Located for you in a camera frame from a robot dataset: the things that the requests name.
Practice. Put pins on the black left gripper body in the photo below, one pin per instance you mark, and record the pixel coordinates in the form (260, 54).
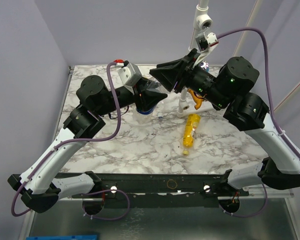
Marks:
(135, 88)

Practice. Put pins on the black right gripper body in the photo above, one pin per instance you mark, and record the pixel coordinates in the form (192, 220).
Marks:
(183, 75)

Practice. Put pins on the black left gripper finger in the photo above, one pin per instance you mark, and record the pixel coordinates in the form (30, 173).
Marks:
(148, 84)
(149, 99)

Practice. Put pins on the clear bottle blue label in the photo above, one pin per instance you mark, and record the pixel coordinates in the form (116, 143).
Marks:
(144, 117)

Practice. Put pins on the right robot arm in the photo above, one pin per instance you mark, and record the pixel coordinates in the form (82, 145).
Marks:
(230, 91)

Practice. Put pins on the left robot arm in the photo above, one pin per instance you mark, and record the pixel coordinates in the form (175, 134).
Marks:
(39, 188)

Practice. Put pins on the yellow bottle near centre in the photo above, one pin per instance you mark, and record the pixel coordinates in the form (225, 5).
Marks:
(192, 123)

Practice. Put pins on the blue plastic faucet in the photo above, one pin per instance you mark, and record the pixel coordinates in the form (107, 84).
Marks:
(204, 65)

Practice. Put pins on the orange plastic faucet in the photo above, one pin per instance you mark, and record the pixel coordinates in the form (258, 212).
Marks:
(197, 99)

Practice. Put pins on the blue tray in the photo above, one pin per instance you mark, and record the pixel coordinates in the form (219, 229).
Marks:
(67, 237)

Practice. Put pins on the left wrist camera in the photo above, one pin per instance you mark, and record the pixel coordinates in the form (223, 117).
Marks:
(129, 73)

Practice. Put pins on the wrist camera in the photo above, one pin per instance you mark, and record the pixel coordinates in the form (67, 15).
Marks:
(129, 73)
(206, 42)

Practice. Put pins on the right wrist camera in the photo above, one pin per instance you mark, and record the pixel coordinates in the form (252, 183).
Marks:
(206, 42)

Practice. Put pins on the white PVC pipe frame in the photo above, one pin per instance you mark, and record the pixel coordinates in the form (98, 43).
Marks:
(202, 23)

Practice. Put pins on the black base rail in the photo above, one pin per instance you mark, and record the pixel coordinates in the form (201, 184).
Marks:
(160, 191)

